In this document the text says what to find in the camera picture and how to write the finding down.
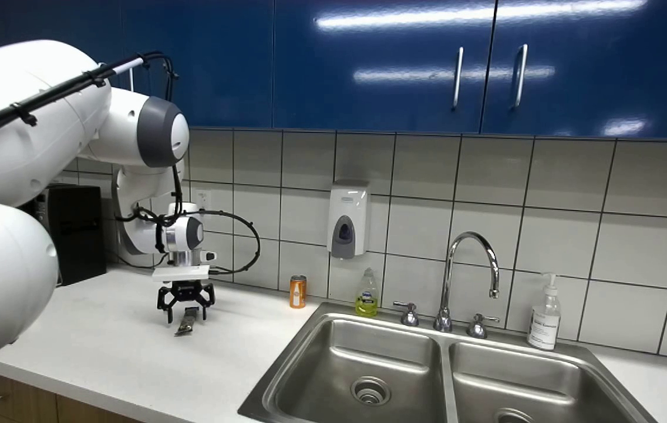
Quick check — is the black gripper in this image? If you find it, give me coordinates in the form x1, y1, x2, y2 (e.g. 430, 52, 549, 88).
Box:
154, 276, 219, 327

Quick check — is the stainless steel double sink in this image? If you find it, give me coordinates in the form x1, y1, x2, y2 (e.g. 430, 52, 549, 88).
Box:
236, 303, 660, 423

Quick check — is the small brown jar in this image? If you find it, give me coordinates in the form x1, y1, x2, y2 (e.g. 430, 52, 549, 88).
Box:
286, 273, 309, 309

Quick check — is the black countertop appliance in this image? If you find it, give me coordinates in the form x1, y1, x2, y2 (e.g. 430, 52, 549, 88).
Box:
44, 182, 108, 286

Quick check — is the wooden base cabinet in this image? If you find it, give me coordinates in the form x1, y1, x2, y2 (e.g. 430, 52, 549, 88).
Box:
0, 370, 140, 423

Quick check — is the chrome faucet knob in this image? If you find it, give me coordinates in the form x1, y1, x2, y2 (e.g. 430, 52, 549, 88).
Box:
464, 312, 490, 340
391, 300, 422, 328

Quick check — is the chrome gooseneck faucet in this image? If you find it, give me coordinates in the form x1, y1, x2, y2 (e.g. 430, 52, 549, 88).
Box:
432, 229, 502, 334

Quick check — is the white pump soap bottle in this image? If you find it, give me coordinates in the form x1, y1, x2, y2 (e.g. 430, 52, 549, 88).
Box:
526, 273, 564, 352

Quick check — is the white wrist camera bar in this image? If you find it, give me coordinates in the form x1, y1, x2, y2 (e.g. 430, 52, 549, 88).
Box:
151, 263, 216, 283

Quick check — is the white wall soap dispenser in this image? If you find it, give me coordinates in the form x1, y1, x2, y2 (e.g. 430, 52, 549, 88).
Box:
326, 182, 371, 260

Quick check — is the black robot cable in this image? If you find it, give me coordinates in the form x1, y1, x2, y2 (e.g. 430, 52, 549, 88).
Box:
0, 48, 263, 276

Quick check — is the silver cabinet handle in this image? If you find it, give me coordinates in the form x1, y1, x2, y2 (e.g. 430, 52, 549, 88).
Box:
511, 43, 530, 111
449, 44, 466, 113

